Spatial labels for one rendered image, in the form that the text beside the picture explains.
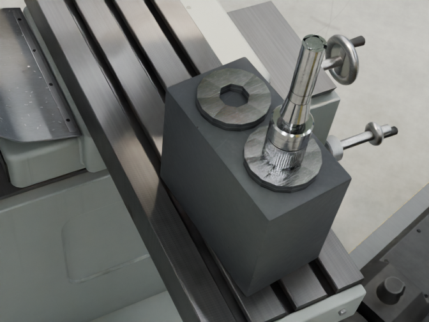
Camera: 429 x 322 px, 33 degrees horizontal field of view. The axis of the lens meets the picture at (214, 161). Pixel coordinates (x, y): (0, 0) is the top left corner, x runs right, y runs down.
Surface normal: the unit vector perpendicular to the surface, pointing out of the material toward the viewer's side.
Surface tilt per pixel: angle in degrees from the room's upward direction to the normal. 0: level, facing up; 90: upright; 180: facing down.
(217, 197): 90
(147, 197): 0
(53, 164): 90
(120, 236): 90
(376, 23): 0
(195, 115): 0
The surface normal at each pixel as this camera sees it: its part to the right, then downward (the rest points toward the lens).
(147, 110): 0.10, -0.59
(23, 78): 0.35, -0.65
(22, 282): 0.44, 0.74
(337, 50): -0.89, 0.30
